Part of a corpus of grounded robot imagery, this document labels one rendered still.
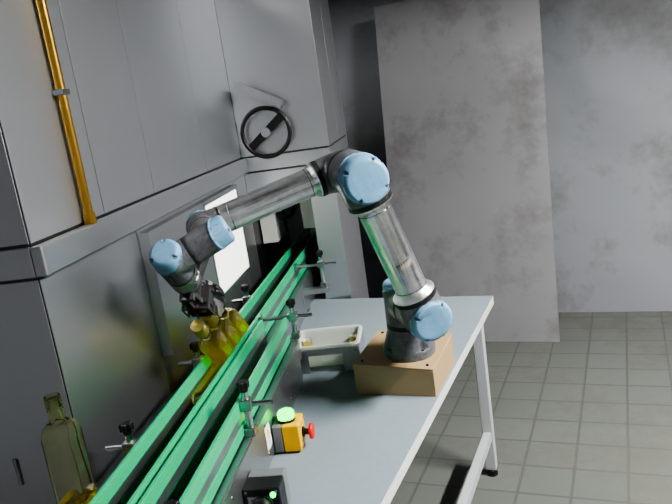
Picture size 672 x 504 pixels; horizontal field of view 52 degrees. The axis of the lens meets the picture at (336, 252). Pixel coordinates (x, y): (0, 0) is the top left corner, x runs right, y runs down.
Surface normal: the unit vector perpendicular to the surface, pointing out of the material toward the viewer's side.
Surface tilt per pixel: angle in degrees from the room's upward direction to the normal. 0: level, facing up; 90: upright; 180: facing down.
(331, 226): 90
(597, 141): 90
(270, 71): 90
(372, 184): 88
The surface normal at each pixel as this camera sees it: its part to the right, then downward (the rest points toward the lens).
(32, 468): -0.11, 0.23
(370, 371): -0.37, 0.26
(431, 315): 0.35, 0.36
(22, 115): 0.98, -0.11
